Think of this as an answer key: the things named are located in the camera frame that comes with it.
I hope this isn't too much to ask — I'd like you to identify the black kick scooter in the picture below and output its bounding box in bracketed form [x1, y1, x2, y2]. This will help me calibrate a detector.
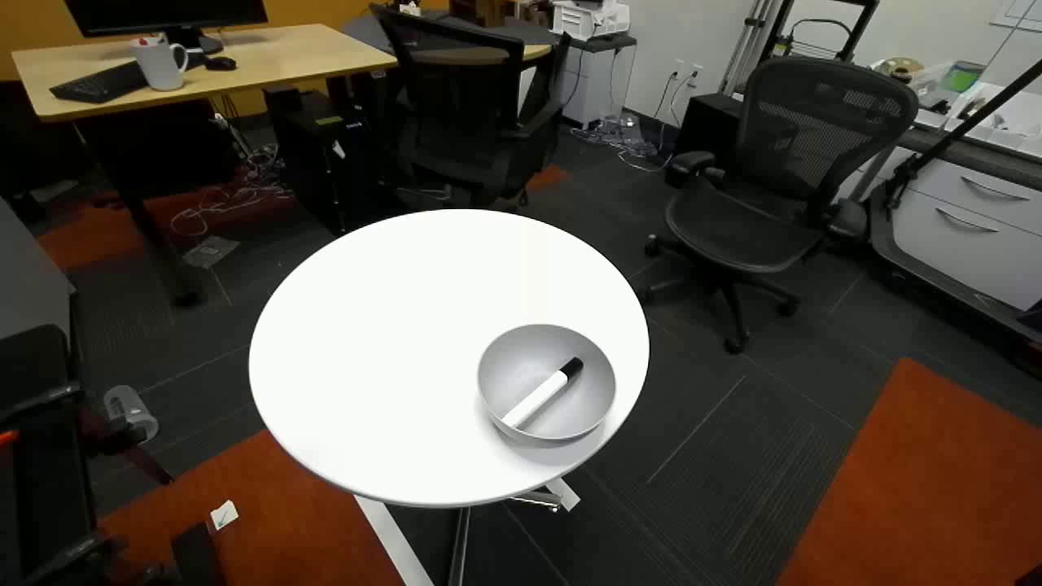
[863, 57, 1042, 340]

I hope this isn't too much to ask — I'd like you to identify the black monitor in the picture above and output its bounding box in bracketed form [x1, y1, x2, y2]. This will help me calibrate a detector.
[62, 0, 270, 54]

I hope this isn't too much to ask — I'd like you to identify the white floor tag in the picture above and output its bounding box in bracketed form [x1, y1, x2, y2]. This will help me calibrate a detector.
[205, 497, 246, 533]

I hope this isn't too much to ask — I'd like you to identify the white printer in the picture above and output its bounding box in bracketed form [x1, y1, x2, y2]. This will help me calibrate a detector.
[546, 0, 634, 45]

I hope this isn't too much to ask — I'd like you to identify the white table base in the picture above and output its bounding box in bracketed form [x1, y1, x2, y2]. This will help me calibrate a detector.
[353, 476, 586, 586]

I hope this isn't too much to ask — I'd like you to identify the grey bowl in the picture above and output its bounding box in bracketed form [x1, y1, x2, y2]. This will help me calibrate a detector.
[477, 323, 620, 446]

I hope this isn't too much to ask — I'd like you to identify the white mug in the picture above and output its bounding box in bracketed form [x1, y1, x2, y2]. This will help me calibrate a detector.
[135, 36, 196, 95]

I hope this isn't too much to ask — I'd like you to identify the black padded office chair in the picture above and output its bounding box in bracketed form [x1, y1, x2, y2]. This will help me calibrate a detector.
[373, 3, 573, 211]

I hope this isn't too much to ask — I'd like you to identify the black mesh office chair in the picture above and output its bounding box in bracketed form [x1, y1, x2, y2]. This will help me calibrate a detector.
[643, 54, 922, 359]

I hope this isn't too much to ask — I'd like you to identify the dark grey desk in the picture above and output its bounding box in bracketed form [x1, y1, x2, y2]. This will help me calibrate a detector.
[0, 198, 81, 408]

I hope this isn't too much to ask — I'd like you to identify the white drawer cabinet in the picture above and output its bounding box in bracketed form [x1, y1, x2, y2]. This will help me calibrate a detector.
[884, 148, 1042, 320]

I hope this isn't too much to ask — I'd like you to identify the black box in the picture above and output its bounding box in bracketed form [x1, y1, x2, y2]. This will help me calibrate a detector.
[673, 90, 749, 168]

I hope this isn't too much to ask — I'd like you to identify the black computer tower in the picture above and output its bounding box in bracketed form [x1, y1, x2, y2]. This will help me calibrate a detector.
[264, 84, 399, 235]

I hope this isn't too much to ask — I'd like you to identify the translucent plastic bag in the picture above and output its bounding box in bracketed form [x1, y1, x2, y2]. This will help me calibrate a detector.
[101, 381, 164, 449]

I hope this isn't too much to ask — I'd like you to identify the white marker with black cap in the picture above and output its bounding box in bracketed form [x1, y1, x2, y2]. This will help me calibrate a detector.
[497, 355, 586, 434]

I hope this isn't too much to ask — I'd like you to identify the light wooden desk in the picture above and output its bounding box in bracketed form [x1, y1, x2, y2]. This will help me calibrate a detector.
[10, 22, 402, 308]

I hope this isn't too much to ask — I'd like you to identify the black keyboard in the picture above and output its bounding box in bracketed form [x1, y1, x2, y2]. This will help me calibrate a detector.
[45, 57, 150, 106]

